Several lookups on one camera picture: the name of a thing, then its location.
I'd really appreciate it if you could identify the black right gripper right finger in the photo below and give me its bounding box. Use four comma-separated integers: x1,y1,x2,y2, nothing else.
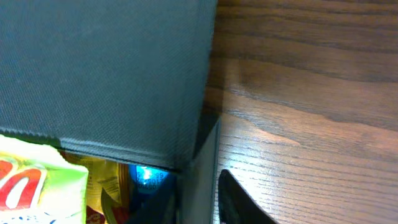
218,169,277,224

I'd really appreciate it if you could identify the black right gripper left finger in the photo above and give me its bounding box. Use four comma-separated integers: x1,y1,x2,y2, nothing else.
125,183,176,224

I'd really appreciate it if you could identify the blue Oreo cookie pack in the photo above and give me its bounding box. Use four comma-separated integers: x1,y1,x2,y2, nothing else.
128,165,169,212

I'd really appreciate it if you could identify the yellow candy wrapper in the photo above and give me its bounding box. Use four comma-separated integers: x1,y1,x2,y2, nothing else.
62,152,129,224

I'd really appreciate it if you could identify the green Haribo gummy bag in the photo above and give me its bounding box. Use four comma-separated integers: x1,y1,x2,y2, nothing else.
1,136,88,224

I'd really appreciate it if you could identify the black gift box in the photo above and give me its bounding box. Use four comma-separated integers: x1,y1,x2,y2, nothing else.
1,0,220,223

